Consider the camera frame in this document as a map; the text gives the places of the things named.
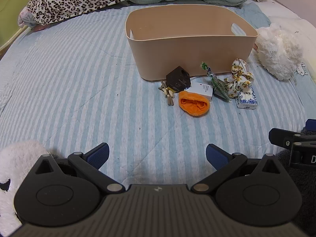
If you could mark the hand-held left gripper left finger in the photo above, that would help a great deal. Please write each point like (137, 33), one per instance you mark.
(99, 154)

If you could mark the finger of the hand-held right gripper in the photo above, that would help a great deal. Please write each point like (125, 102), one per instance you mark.
(311, 124)
(280, 137)

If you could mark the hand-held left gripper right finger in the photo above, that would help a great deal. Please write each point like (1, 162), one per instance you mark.
(216, 156)

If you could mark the blue white patterned tissue pack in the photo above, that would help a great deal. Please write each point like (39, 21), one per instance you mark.
(246, 100)

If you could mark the orange knitted hat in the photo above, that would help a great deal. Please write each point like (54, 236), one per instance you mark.
(195, 108)

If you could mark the small white cardboard box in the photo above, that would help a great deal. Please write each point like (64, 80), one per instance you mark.
(201, 91)

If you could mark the green plastic packet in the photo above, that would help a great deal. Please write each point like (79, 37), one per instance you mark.
(221, 88)

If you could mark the blue white striped bedsheet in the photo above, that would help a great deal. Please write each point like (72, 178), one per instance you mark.
(74, 91)

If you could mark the yellow floral white scrunchie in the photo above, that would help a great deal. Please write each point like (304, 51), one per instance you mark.
(238, 79)

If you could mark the bundle of wooden clothespins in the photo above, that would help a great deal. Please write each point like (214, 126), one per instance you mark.
(169, 96)

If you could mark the white fluffy plush toy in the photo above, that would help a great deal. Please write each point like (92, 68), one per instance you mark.
(279, 51)

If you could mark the white and black plush toy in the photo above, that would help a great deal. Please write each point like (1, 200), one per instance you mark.
(17, 160)

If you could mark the dark brown cube box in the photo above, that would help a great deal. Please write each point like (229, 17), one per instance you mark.
(176, 81)

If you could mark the beige plastic storage basket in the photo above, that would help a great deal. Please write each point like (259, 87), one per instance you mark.
(187, 51)

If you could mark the light green cabinet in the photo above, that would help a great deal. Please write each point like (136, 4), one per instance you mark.
(12, 7)

